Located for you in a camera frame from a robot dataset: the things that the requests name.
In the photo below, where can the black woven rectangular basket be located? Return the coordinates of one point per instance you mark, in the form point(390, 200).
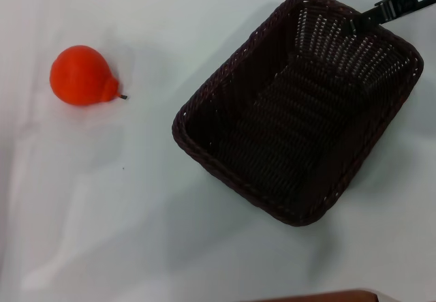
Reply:
point(293, 138)

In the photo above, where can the brown rounded panel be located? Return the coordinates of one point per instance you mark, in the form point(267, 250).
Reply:
point(313, 297)

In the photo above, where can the orange toy pear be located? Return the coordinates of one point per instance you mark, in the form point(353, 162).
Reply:
point(80, 75)

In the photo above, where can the white table cloth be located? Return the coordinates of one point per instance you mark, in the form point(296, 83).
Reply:
point(119, 196)

